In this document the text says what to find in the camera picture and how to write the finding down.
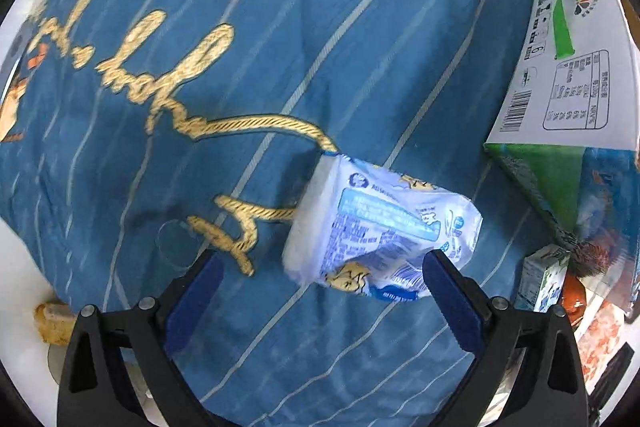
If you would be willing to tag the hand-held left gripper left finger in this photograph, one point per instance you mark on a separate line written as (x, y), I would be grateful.
(196, 296)

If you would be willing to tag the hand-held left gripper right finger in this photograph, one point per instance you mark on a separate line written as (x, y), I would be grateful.
(452, 302)

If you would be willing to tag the white blue tissue pack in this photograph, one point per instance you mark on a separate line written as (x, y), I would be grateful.
(385, 227)

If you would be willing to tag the small white green carton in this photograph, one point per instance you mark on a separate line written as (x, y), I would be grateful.
(541, 278)

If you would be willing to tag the orange red packet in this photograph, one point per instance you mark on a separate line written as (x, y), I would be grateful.
(595, 332)

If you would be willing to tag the brown bread piece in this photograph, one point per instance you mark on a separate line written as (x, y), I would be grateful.
(52, 323)

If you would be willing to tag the blue striped embroidered cloth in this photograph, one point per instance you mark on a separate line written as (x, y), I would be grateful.
(260, 107)

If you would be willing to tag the white green cardboard box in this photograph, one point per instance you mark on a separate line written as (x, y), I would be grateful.
(570, 107)

